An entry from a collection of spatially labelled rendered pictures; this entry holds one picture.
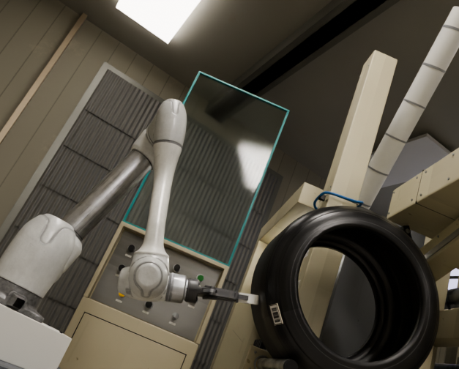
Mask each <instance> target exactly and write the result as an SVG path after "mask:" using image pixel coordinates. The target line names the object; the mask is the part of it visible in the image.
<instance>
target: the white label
mask: <svg viewBox="0 0 459 369"><path fill-rule="evenodd" d="M269 308H270V311H271V314H272V318H273V322H274V325H278V324H283V320H282V317H281V315H280V310H279V307H278V304H277V303H276V304H273V305H270V306H269Z"/></svg>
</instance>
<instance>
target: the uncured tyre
mask: <svg viewBox="0 0 459 369"><path fill-rule="evenodd" d="M312 247H324V248H329V249H332V250H336V251H337V252H340V253H342V254H343V255H345V256H347V257H349V258H350V259H351V260H352V261H353V262H354V263H356V264H357V265H358V267H359V268H360V269H361V270H362V271H363V272H364V274H365V276H366V277H367V279H368V281H369V283H370V286H371V288H372V290H373V295H374V299H375V306H376V314H375V320H374V323H373V328H372V330H371V332H370V335H369V337H368V338H367V340H366V341H365V343H364V344H363V345H362V346H361V347H360V348H359V349H358V350H357V351H355V352H354V353H353V354H351V355H349V356H347V357H342V356H340V355H339V354H337V353H335V352H334V351H333V350H331V349H330V348H328V347H327V346H326V345H325V344H324V343H322V342H321V341H320V339H319V338H318V337H317V336H316V334H315V333H314V332H313V330H312V329H311V328H310V326H309V324H308V322H307V320H306V318H305V316H304V313H303V312H302V307H301V305H300V301H299V292H298V279H299V270H300V267H301V264H302V261H303V258H304V257H305V254H306V252H307V251H308V250H309V248H312ZM250 294H255V295H258V305H251V309H252V314H253V320H254V323H255V327H256V329H257V332H258V334H259V337H260V339H261V341H262V343H263V344H264V346H265V348H266V350H267V351H268V352H269V353H270V355H271V356H272V358H274V359H292V360H294V361H295V362H296V363H297V364H298V369H419V368H420V367H421V366H422V364H423V363H424V361H425V360H426V359H427V357H428V355H429V353H430V351H431V349H432V347H433V344H434V342H435V339H436V335H437V332H438V328H439V313H440V310H439V294H438V290H437V287H436V282H435V279H434V276H433V273H432V271H431V268H430V266H429V264H428V262H427V260H426V258H425V257H424V255H423V253H422V251H421V250H420V249H419V248H418V246H417V245H416V243H415V242H414V241H413V240H412V238H411V237H410V236H409V235H408V234H407V233H406V232H405V231H404V230H403V229H401V228H400V227H399V226H397V225H396V224H395V223H393V222H392V221H391V220H389V219H387V218H385V217H384V216H382V215H380V214H378V213H375V212H372V211H370V210H367V209H363V208H359V207H355V206H328V207H324V208H320V209H315V210H313V211H311V212H308V213H306V214H304V215H302V216H301V217H298V218H297V219H295V221H293V222H292V223H291V224H289V225H288V226H287V227H286V228H285V229H284V230H282V231H281V232H280V233H279V234H278V235H277V236H276V237H275V238H274V239H273V240H272V241H271V242H270V243H269V244H268V245H267V246H266V248H265V249H264V251H263V253H262V254H261V256H260V258H259V260H258V262H257V264H256V266H255V270H254V273H253V279H252V283H251V291H250ZM276 303H277V304H278V307H279V310H280V315H281V317H282V320H283V324H278V325H274V322H273V318H272V314H271V311H270V308H269V306H270V305H273V304H276Z"/></svg>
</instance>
